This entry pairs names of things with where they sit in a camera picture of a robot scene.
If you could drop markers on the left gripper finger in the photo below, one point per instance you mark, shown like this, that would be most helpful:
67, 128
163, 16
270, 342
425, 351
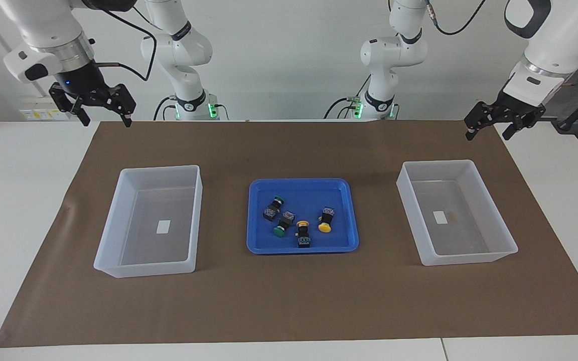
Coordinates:
517, 125
480, 115

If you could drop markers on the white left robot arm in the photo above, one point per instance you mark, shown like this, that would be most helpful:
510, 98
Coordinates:
555, 45

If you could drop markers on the white paper label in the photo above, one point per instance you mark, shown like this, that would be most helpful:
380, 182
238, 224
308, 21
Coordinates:
439, 217
163, 226

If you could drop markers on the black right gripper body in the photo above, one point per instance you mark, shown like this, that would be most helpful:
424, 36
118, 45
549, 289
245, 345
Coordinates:
83, 82

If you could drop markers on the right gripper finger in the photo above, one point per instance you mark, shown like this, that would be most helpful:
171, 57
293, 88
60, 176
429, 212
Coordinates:
124, 103
68, 100

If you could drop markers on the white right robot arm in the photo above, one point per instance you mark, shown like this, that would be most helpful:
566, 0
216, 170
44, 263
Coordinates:
43, 25

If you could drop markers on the blue plastic tray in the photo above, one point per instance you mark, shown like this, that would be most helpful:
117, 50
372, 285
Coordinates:
341, 235

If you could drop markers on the yellow push button switch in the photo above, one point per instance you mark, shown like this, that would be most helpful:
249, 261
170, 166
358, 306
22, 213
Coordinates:
303, 234
325, 220

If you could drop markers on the white wall socket box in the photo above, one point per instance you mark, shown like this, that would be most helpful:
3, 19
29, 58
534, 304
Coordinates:
35, 110

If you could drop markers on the brown table mat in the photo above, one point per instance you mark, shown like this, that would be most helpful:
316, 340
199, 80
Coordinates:
289, 301

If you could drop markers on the green push button switch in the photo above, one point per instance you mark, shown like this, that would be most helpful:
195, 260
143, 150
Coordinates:
272, 210
283, 223

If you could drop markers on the translucent white plastic box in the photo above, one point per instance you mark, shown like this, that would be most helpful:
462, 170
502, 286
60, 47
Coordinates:
111, 250
499, 235

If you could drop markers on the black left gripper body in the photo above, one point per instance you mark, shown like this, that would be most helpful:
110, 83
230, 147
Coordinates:
517, 108

